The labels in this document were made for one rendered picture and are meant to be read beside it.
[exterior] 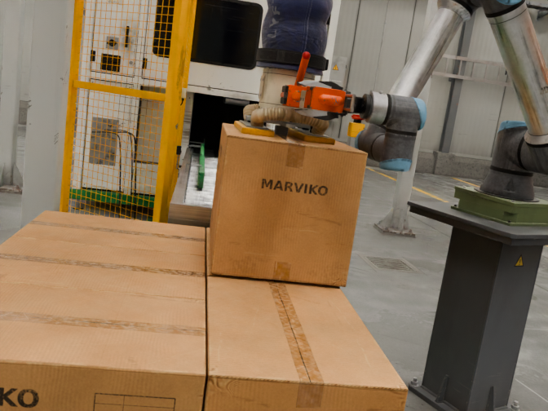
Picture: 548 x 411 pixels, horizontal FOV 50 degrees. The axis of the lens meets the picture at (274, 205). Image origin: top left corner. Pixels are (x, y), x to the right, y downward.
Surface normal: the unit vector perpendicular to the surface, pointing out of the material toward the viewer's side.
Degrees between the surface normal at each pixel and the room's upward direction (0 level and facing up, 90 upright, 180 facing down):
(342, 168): 90
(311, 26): 74
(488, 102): 90
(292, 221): 90
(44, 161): 90
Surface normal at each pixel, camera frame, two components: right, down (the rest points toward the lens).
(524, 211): 0.50, 0.22
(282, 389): 0.11, 0.19
